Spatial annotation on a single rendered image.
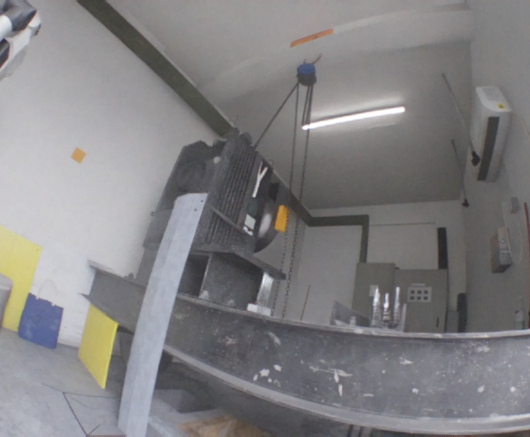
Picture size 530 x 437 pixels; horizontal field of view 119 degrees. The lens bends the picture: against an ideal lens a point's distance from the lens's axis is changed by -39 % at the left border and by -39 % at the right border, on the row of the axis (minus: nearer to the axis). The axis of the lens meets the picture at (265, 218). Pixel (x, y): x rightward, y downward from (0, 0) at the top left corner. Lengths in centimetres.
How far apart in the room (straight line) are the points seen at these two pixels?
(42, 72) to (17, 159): 71
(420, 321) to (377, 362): 308
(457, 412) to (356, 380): 30
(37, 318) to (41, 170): 100
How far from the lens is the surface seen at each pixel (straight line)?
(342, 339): 75
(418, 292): 384
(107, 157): 227
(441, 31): 236
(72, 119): 220
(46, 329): 192
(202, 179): 128
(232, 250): 99
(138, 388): 104
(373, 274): 395
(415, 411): 75
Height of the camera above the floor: 64
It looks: 23 degrees up
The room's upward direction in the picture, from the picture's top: 13 degrees clockwise
